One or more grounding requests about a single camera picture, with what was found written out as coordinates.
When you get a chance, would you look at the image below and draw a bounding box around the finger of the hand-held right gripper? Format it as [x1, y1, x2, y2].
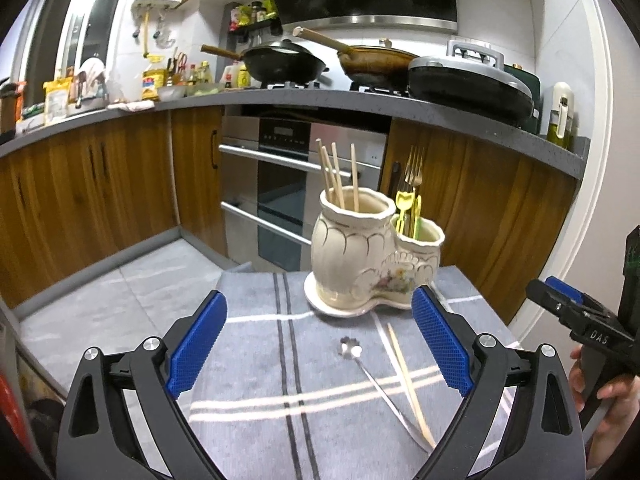
[526, 280, 586, 331]
[546, 276, 621, 318]

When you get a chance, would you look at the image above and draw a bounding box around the white-capped oil dispenser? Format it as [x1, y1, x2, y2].
[546, 81, 576, 151]

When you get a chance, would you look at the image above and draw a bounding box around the wide wooden cabinet door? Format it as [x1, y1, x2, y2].
[382, 119, 581, 326]

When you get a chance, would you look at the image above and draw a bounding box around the sliding glass window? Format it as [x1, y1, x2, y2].
[30, 0, 136, 96]

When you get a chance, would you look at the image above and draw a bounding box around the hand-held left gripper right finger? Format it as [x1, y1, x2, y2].
[411, 284, 587, 480]

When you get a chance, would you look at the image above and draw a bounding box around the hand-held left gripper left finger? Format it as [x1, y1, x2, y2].
[55, 289, 229, 480]

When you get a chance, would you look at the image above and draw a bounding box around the wooden-handled frying pan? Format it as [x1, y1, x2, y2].
[292, 26, 421, 86]

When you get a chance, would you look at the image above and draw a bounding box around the cream ceramic double utensil holder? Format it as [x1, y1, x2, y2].
[304, 186, 446, 319]

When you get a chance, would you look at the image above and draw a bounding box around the row of condiment bottles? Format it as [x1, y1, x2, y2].
[167, 50, 251, 90]

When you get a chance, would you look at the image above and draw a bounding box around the grey plaid cloth mat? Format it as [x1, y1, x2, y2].
[185, 265, 523, 480]

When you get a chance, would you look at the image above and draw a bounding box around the dark green appliance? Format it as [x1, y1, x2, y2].
[502, 62, 542, 133]

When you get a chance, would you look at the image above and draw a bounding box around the narrow wooden cabinet door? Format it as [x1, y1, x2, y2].
[171, 106, 226, 258]

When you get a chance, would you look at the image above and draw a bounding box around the grey speckled countertop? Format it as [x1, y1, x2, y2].
[0, 87, 591, 181]

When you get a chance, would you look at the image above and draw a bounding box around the yellow food bag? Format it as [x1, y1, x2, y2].
[42, 77, 71, 126]

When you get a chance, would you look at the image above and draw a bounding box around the flower-shaped metal spoon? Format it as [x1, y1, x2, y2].
[339, 336, 435, 455]

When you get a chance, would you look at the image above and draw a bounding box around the wooden chopstick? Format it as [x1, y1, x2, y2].
[386, 322, 437, 450]
[350, 143, 360, 211]
[322, 146, 343, 208]
[316, 139, 333, 205]
[331, 143, 347, 209]

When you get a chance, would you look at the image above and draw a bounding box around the stainless built-in oven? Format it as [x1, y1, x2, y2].
[218, 115, 391, 273]

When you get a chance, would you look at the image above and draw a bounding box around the black wok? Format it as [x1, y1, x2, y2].
[201, 40, 331, 86]

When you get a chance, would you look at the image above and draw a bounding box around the black electric griddle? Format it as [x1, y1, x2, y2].
[407, 39, 536, 126]

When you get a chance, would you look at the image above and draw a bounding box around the person's right hand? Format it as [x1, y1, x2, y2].
[571, 347, 640, 461]

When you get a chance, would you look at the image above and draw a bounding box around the yellow cooking oil bottle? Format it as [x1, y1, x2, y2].
[141, 57, 168, 101]

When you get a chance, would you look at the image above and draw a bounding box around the shelf of spice packets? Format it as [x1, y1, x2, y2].
[227, 0, 281, 43]

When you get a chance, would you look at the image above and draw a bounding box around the silver metal fork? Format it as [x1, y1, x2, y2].
[412, 146, 426, 198]

